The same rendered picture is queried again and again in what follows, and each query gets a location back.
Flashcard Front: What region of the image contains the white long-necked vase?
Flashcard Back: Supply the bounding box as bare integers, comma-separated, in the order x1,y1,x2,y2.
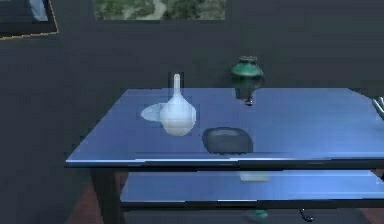
159,73,198,137

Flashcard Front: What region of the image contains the green round vase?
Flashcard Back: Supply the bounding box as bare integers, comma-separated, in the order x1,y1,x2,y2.
229,55,265,80

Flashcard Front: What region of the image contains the pale round plate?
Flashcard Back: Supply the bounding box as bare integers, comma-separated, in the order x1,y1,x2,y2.
140,102,167,123

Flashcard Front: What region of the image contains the dark grey bowl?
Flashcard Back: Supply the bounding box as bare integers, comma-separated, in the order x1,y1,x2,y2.
201,126,254,156

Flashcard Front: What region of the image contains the pale flat box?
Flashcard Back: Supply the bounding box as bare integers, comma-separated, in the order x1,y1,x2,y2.
239,171,270,183

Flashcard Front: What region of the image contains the blue two-tier table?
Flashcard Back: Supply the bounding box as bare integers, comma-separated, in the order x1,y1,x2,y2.
64,87,384,224

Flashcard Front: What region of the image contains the small green object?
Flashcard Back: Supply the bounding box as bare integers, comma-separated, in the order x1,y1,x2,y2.
248,209,270,221

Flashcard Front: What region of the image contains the black curved object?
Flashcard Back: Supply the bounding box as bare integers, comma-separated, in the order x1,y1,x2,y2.
298,208,315,223

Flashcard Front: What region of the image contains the grey metal utensil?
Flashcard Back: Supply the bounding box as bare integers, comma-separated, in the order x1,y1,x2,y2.
371,96,384,120

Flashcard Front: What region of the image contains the gold-framed dark picture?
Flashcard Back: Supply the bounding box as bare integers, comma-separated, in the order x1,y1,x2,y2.
0,0,60,42

